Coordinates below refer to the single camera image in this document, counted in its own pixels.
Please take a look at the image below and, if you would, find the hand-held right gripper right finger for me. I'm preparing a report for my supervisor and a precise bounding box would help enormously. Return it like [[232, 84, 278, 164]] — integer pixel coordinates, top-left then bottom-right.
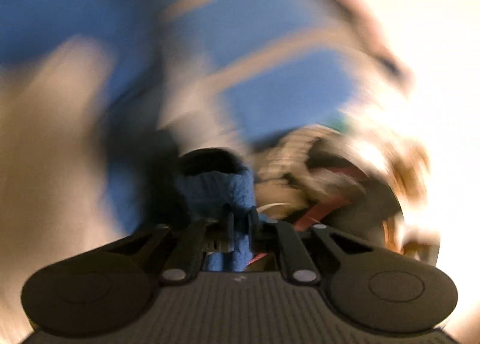
[[247, 206, 373, 285]]

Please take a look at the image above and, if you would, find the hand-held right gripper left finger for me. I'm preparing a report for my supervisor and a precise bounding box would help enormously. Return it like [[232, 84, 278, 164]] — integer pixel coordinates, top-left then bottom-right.
[[112, 202, 236, 285]]

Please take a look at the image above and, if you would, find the blue and navy fleece jacket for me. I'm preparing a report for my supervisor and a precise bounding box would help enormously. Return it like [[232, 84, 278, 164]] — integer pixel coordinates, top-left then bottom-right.
[[174, 148, 265, 273]]

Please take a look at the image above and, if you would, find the red strap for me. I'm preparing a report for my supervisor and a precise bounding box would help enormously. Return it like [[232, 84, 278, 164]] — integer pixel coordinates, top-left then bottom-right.
[[247, 166, 366, 266]]

